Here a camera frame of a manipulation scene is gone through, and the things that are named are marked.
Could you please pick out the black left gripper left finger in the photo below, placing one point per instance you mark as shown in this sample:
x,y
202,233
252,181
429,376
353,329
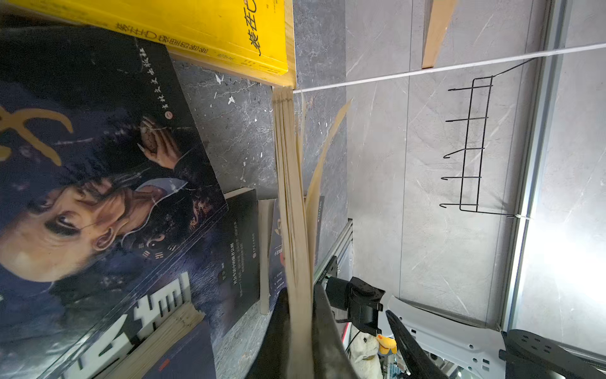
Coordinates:
x,y
272,358

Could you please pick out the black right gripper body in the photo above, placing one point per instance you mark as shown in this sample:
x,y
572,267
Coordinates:
x,y
361,302

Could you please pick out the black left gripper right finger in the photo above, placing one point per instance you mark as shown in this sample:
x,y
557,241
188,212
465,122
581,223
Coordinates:
x,y
329,357

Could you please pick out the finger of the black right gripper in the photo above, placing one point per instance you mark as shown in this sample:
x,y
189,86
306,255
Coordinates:
x,y
418,363

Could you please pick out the dark book pages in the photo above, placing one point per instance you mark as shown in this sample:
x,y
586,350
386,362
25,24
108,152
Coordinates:
x,y
299,210

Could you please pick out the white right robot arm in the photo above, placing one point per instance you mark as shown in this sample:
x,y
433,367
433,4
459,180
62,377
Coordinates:
x,y
388,326

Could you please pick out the white plush toy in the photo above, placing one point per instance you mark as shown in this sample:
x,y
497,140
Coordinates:
x,y
365,352

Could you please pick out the navy yellow-label front book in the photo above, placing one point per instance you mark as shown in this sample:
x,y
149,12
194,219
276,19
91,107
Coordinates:
x,y
180,348

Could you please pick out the dark portrait book right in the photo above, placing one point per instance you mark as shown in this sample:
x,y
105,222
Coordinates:
x,y
276,276

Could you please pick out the dark portrait book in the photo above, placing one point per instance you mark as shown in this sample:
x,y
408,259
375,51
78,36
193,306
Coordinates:
x,y
276,276
105,183

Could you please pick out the black white-title book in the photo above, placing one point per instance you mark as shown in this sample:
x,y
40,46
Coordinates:
x,y
219,275

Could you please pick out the dark portrait book left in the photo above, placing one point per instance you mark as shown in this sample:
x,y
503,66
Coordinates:
x,y
105,183

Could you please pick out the yellow cartoon cover book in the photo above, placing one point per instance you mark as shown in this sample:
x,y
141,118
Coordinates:
x,y
252,39

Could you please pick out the white metal wooden shelf rack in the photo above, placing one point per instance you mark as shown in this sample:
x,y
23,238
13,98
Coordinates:
x,y
386,39

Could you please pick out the black wire hook rack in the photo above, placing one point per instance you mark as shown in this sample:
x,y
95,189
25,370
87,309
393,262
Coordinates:
x,y
475,143

